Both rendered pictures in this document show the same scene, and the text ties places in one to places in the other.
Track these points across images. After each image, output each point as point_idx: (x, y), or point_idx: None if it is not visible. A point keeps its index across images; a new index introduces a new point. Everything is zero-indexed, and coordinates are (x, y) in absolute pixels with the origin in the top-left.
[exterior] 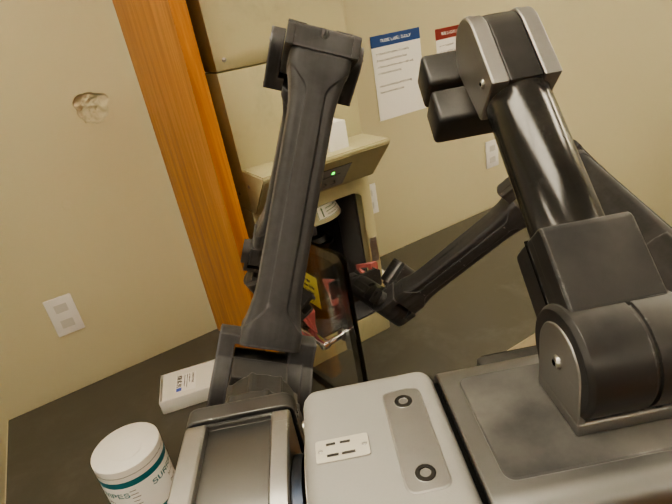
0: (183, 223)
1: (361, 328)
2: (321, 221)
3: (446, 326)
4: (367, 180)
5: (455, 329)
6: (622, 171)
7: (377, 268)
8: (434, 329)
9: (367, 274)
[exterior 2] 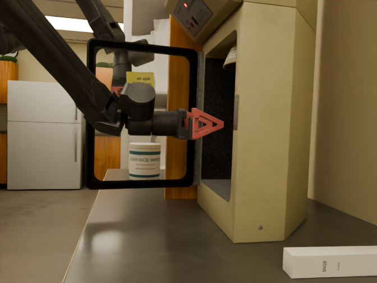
0: (316, 92)
1: (220, 209)
2: (224, 62)
3: (190, 275)
4: (242, 12)
5: (173, 279)
6: None
7: (192, 117)
8: (194, 265)
9: (176, 112)
